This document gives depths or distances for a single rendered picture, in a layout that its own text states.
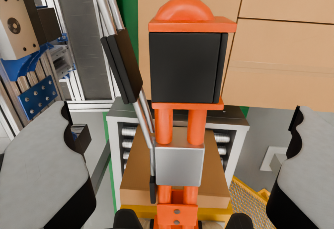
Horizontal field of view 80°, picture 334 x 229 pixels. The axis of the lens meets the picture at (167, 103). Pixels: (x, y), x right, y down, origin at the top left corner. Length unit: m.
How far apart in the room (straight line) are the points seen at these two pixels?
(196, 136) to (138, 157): 0.66
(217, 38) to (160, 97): 0.08
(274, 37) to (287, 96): 0.30
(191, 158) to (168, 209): 0.11
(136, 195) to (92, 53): 0.89
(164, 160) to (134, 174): 0.57
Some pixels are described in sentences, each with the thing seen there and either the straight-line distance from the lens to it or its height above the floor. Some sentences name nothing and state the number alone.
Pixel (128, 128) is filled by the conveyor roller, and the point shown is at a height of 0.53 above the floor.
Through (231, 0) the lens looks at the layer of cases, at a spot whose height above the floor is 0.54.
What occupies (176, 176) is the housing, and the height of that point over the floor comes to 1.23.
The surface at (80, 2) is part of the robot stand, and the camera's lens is 1.32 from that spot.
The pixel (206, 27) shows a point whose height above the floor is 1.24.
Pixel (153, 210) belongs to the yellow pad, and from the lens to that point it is 0.59.
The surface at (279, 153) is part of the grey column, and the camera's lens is 2.13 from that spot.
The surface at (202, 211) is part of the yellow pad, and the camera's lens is 0.59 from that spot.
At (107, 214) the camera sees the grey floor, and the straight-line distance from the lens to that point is 2.84.
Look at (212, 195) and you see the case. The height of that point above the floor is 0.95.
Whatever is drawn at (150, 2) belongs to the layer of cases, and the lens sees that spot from 0.88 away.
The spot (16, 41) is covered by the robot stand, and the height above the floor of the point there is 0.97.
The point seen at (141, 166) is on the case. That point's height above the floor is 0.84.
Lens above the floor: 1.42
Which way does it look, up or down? 60 degrees down
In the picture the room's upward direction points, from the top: 175 degrees counter-clockwise
